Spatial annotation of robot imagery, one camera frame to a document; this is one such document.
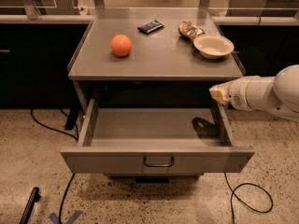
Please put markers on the crumpled chip bag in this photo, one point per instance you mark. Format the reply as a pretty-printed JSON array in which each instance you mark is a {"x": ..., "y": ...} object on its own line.
[{"x": 189, "y": 30}]

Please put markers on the dark counter cabinet left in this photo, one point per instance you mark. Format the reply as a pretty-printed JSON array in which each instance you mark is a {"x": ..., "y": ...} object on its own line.
[{"x": 33, "y": 63}]

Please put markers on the white bowl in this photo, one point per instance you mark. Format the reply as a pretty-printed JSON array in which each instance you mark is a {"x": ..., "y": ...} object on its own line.
[{"x": 213, "y": 46}]

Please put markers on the black bar on floor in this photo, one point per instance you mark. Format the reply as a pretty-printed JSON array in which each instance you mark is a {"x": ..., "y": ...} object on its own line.
[{"x": 33, "y": 198}]

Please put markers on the dark counter cabinet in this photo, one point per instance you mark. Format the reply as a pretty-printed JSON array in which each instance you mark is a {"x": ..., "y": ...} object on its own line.
[
  {"x": 264, "y": 45},
  {"x": 33, "y": 63}
]

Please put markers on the grey top drawer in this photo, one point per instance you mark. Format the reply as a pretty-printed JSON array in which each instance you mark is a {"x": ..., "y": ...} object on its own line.
[{"x": 155, "y": 142}]

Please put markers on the grey metal drawer cabinet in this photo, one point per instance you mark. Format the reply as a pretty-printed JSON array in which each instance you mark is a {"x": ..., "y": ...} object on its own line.
[{"x": 162, "y": 70}]

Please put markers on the orange ball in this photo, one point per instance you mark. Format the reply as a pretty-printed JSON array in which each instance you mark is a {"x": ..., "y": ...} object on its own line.
[{"x": 121, "y": 45}]

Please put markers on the padded gripper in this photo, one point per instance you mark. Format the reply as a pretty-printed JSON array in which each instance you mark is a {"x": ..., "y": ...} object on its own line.
[{"x": 237, "y": 94}]

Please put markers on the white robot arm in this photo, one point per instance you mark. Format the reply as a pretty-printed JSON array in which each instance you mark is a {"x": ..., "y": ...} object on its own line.
[{"x": 278, "y": 95}]

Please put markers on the dark counter cabinet right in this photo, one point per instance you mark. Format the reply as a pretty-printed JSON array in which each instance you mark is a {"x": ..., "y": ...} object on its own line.
[{"x": 264, "y": 45}]

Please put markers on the dark blue snack bar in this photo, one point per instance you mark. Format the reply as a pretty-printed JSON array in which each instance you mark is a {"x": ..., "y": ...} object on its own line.
[{"x": 150, "y": 27}]

